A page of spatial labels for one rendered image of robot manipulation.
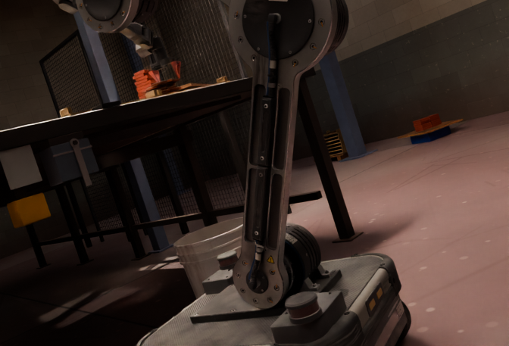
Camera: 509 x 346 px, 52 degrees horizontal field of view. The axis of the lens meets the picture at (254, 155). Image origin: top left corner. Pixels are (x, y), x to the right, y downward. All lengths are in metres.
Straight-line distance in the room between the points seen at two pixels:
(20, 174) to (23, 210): 0.12
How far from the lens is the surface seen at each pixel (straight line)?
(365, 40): 7.33
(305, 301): 1.07
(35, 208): 1.71
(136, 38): 2.34
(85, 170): 1.79
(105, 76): 4.29
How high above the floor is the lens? 0.68
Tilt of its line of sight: 3 degrees down
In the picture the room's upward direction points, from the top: 18 degrees counter-clockwise
